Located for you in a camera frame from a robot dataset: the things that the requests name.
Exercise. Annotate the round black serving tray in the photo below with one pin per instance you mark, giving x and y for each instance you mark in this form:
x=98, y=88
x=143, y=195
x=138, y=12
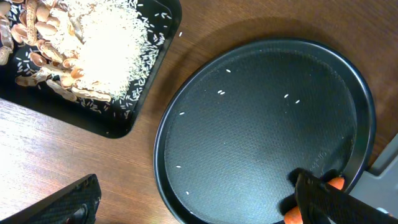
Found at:
x=237, y=133

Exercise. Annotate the grey dishwasher rack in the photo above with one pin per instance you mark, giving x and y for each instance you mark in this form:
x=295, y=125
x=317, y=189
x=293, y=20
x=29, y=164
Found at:
x=377, y=186

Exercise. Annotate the black rectangular tray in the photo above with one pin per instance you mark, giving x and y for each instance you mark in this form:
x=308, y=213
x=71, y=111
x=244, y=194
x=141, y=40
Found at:
x=114, y=119

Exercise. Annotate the food scraps rice and nuts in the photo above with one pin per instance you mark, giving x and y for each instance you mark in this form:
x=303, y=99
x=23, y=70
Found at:
x=98, y=54

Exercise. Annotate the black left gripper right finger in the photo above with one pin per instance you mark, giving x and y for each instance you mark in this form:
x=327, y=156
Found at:
x=319, y=202

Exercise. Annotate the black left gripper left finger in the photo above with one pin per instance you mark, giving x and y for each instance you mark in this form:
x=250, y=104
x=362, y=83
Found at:
x=75, y=203

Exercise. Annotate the orange carrot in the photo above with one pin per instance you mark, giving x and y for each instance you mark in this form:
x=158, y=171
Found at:
x=293, y=216

